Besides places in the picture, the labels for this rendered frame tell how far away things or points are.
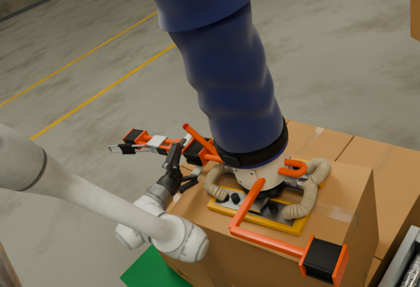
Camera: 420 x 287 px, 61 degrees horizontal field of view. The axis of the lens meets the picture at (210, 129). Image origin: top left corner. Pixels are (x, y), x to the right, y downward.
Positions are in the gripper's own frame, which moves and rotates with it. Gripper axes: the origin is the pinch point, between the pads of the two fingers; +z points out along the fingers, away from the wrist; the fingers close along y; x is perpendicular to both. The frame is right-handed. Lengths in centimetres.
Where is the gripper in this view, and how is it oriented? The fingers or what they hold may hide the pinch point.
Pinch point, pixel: (196, 150)
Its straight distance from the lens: 130.5
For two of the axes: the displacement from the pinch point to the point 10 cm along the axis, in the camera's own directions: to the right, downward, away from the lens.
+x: 7.9, 1.1, -6.0
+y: 3.2, 7.6, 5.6
